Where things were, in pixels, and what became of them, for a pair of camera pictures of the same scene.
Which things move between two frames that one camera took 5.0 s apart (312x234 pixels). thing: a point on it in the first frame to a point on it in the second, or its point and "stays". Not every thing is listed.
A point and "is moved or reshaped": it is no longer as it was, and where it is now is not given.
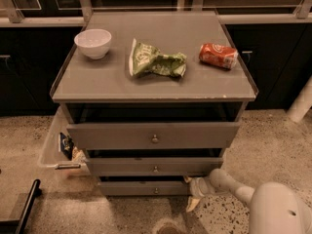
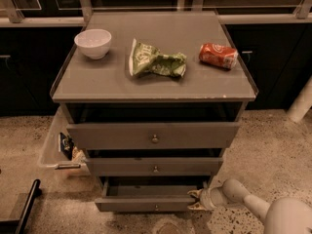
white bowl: x=94 y=42 stays
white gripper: x=201 y=188 to x=205 y=199
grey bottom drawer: x=145 y=187 is moved or reshaped
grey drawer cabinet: x=153 y=98 stays
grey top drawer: x=152 y=136 stays
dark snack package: x=66 y=144 stays
